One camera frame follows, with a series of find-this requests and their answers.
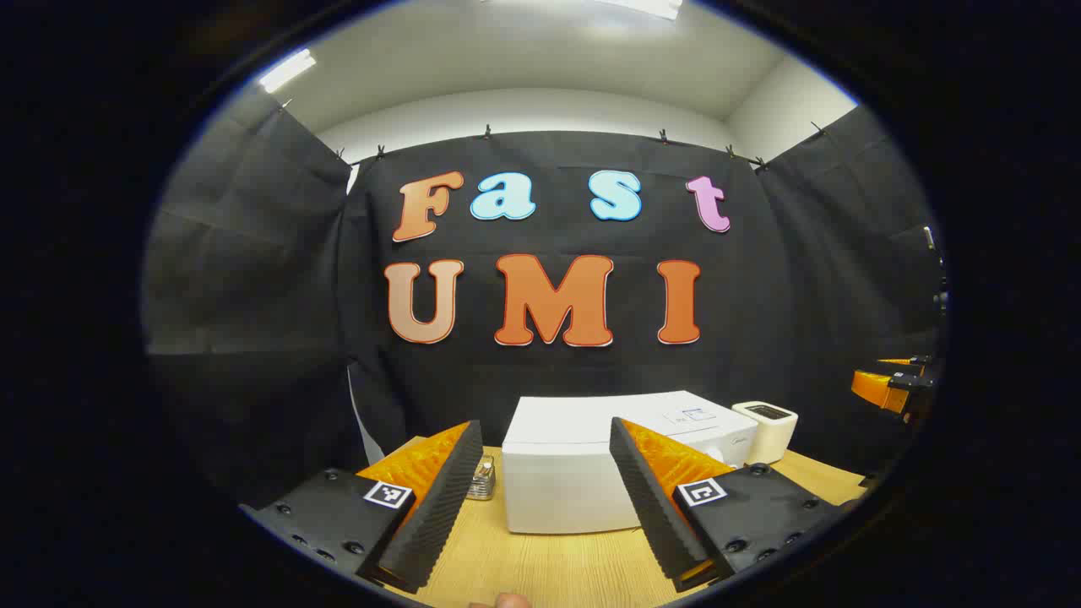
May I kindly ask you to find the white microwave oven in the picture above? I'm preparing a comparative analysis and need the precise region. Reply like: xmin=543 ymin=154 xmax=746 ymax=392
xmin=502 ymin=390 xmax=759 ymax=535

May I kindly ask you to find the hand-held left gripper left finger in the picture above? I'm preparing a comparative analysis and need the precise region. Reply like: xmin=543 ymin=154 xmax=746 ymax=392
xmin=239 ymin=420 xmax=484 ymax=594

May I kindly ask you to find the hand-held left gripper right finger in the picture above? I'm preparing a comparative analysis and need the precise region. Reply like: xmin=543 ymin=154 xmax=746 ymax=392
xmin=609 ymin=416 xmax=847 ymax=593

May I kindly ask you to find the white toaster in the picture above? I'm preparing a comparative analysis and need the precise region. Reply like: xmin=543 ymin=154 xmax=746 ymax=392
xmin=731 ymin=401 xmax=799 ymax=465

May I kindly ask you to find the ceiling light panel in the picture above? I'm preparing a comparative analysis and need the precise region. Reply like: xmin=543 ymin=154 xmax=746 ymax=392
xmin=258 ymin=48 xmax=318 ymax=94

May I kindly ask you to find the metal wire utensil holder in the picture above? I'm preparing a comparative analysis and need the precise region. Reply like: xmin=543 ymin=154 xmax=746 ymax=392
xmin=466 ymin=454 xmax=497 ymax=502

